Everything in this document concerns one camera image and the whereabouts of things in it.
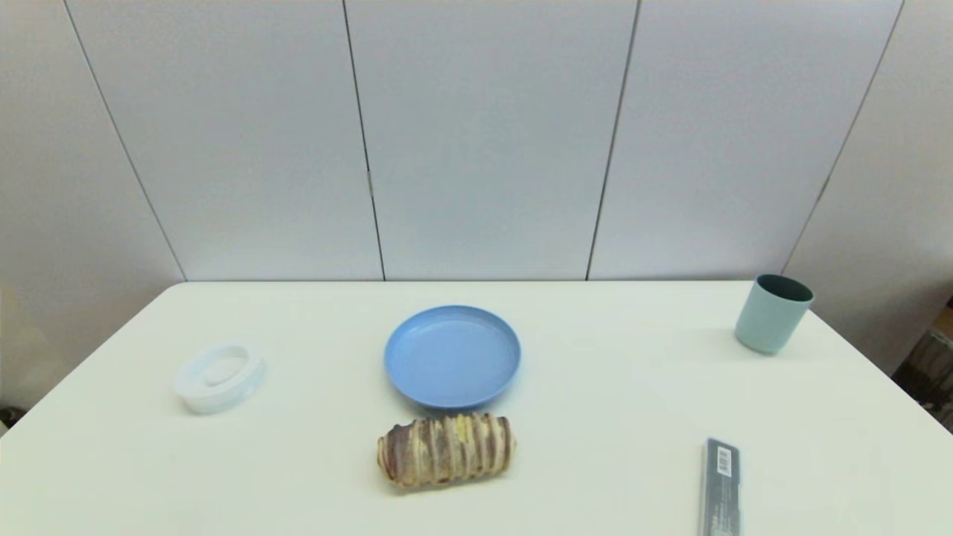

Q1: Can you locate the long striped brown bread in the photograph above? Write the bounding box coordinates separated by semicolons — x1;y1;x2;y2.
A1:
377;412;517;490

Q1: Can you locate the blue round plate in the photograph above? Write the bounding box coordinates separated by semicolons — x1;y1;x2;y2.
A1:
384;305;522;411

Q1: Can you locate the white round dish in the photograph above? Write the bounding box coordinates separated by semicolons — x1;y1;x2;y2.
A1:
173;343;267;415

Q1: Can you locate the teal plastic cup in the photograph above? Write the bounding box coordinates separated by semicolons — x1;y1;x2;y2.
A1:
735;274;815;356

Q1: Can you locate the grey transparent pencil case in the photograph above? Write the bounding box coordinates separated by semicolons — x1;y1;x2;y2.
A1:
699;438;742;536

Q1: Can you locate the grey background crate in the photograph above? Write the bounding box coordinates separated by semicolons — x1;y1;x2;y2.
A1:
893;328;953;434

